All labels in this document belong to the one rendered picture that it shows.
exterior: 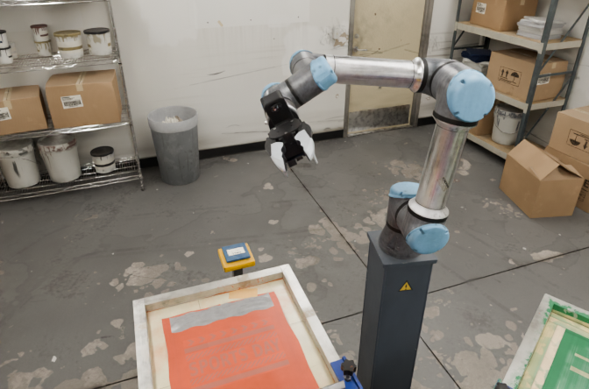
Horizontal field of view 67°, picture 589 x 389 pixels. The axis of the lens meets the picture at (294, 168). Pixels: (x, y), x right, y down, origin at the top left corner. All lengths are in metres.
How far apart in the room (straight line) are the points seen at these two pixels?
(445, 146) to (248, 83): 3.65
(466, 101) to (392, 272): 0.64
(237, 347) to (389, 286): 0.54
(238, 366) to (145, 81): 3.44
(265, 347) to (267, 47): 3.56
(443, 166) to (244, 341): 0.85
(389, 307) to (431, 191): 0.52
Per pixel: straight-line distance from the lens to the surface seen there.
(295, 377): 1.49
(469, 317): 3.17
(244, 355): 1.55
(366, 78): 1.24
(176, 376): 1.54
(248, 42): 4.63
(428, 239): 1.34
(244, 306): 1.68
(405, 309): 1.68
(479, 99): 1.19
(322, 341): 1.53
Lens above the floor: 2.14
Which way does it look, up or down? 28 degrees down
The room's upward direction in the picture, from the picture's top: straight up
